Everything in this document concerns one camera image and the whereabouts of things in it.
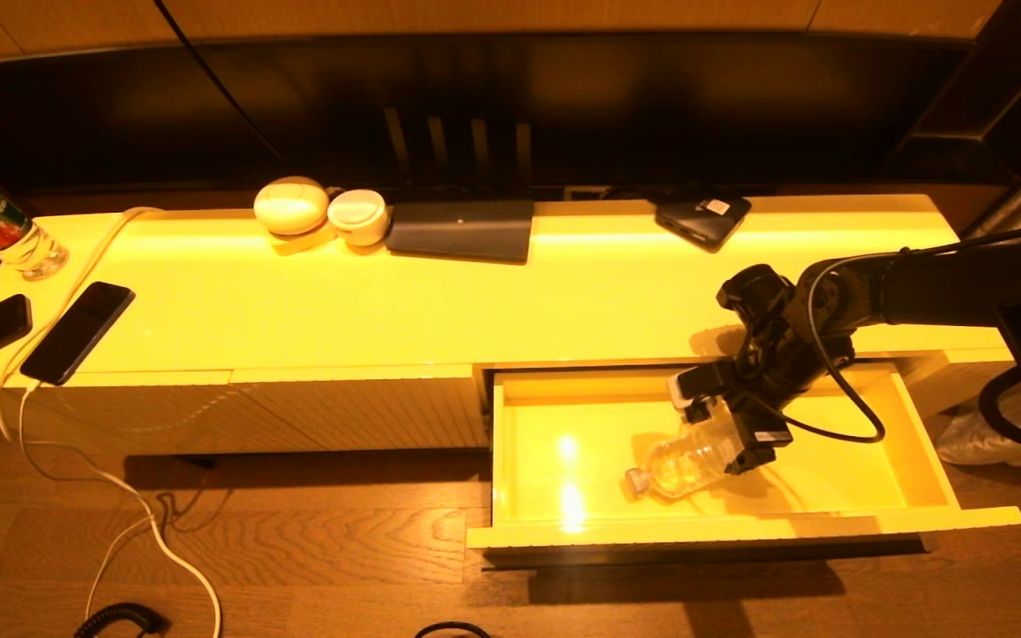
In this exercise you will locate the dark wooden shelf unit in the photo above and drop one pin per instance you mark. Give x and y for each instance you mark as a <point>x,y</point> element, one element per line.
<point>1007,80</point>

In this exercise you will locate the clear bottle with white cap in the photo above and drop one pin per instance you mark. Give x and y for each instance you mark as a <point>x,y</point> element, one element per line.
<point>679,465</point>

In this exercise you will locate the dark grey flat box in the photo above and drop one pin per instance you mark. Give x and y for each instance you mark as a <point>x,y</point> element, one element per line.
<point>462,229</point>

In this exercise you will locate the black television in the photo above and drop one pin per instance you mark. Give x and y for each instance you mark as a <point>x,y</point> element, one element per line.
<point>475,97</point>

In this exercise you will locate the long white cabinet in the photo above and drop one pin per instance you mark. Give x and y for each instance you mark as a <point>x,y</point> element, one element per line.
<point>475,301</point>

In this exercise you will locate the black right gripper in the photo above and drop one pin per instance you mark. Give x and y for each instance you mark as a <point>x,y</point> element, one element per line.
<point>754,416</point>

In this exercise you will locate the white egg-shaped case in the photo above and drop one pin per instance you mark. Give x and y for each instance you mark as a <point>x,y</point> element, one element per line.
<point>291,206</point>

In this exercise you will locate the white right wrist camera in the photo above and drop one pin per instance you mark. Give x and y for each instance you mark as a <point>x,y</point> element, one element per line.
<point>679,390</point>

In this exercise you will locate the white round lidded cup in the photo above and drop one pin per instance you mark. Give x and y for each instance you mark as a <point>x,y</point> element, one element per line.
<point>358,215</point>

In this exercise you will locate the black rectangular block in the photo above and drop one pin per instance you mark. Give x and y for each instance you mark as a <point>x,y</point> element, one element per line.
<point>198,461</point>

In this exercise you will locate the black device with white label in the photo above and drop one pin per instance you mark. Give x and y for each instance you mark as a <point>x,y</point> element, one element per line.
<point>701,221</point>

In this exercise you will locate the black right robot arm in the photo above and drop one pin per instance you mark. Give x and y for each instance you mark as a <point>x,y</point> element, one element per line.
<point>962,288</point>

